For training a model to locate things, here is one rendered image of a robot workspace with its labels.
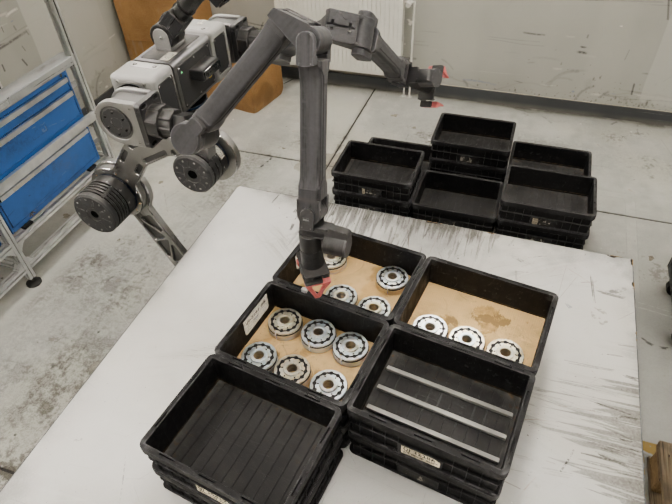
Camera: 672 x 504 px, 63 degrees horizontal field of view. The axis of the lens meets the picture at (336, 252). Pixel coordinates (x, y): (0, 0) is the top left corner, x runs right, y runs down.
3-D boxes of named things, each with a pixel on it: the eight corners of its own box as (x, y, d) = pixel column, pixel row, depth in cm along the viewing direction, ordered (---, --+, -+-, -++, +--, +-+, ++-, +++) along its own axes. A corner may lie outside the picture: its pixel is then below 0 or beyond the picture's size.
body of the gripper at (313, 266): (319, 252, 147) (318, 230, 142) (330, 278, 140) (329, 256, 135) (296, 257, 146) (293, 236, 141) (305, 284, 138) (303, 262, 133)
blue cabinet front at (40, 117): (11, 233, 284) (-44, 139, 246) (98, 157, 333) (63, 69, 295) (16, 234, 284) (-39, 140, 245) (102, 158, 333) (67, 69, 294)
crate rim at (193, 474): (138, 450, 132) (135, 445, 131) (212, 357, 151) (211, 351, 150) (282, 527, 118) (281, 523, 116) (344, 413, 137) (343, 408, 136)
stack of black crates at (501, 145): (424, 209, 314) (430, 140, 283) (434, 179, 334) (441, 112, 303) (495, 222, 303) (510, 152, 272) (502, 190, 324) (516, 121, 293)
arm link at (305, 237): (303, 219, 136) (294, 233, 132) (329, 224, 135) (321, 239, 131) (305, 239, 141) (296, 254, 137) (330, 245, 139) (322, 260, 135)
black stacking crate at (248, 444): (150, 468, 139) (137, 446, 131) (219, 377, 158) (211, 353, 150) (286, 542, 125) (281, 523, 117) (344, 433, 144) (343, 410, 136)
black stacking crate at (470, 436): (346, 432, 144) (345, 409, 136) (390, 348, 163) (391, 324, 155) (497, 500, 130) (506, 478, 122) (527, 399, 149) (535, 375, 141)
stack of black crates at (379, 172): (333, 241, 297) (329, 171, 266) (351, 207, 317) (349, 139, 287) (406, 256, 287) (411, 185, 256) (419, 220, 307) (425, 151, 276)
